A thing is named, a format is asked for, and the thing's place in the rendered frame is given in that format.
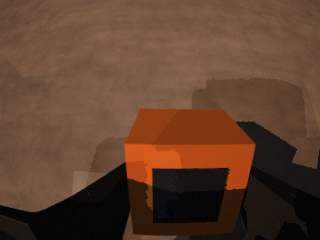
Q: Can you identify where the orange block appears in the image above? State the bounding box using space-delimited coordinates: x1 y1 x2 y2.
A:
124 109 256 236

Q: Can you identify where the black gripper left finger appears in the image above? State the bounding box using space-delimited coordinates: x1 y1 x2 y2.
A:
0 161 131 240

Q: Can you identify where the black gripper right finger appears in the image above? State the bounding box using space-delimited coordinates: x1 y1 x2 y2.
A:
240 167 320 240

